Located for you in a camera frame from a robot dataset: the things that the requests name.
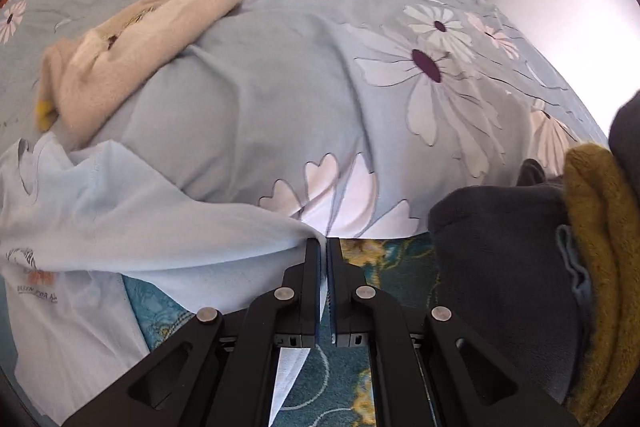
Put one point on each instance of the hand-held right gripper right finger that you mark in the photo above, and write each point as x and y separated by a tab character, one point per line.
334	297

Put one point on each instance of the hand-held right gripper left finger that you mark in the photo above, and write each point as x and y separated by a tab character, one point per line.
310	277

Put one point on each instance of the light blue t-shirt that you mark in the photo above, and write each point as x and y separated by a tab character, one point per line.
100	217

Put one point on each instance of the teal floral bed sheet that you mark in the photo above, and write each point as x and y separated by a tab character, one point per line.
395	267

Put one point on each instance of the dark grey garment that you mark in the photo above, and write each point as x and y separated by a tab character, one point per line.
495	257
627	127

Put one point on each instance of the light blue floral duvet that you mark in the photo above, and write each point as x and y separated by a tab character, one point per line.
280	97

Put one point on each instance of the grey-blue garment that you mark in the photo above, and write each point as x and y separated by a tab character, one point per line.
572	257

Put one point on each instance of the mustard yellow fleece garment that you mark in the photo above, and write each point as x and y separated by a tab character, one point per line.
600	217

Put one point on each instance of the beige sweater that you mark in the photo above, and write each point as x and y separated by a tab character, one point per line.
150	37

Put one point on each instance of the yellow cloth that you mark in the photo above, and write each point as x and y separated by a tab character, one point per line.
44	113

